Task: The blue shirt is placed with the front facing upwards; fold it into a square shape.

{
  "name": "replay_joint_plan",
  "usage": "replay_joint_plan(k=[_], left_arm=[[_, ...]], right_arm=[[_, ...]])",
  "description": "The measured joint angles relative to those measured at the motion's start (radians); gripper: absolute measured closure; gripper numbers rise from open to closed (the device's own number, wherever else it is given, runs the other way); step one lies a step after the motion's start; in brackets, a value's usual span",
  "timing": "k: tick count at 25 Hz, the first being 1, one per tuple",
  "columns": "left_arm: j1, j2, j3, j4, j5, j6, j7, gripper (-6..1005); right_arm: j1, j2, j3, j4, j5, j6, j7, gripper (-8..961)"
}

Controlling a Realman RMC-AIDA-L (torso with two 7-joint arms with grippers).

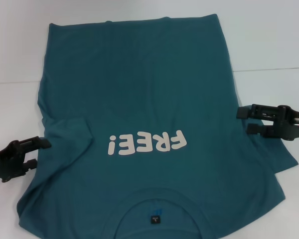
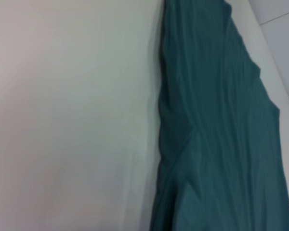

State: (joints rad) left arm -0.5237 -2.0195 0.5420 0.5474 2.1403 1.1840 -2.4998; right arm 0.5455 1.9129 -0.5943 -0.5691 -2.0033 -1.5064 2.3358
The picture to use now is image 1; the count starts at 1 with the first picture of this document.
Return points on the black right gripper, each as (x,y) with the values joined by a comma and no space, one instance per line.
(294,124)

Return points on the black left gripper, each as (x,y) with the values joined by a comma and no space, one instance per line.
(7,164)

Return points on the teal blue FREE t-shirt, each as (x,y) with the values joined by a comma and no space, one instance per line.
(149,94)

